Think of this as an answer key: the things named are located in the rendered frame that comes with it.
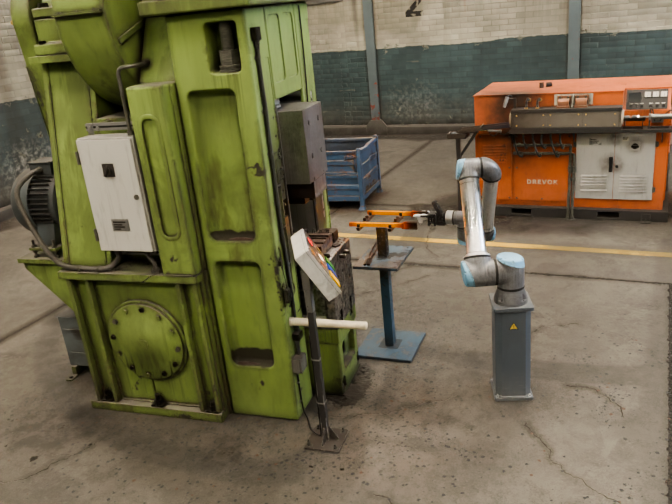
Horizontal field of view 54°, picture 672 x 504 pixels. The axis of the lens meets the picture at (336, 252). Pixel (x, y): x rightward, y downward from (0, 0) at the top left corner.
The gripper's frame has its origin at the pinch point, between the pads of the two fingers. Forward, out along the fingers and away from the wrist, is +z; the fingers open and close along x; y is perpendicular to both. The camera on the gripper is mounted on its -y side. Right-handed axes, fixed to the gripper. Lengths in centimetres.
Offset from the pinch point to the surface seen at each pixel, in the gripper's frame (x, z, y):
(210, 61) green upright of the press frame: -107, 68, -112
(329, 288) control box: -132, 5, -5
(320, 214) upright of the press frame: -37, 51, -10
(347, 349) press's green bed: -52, 35, 76
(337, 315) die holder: -78, 28, 39
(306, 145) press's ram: -81, 33, -64
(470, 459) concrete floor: -117, -58, 94
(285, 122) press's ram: -83, 43, -77
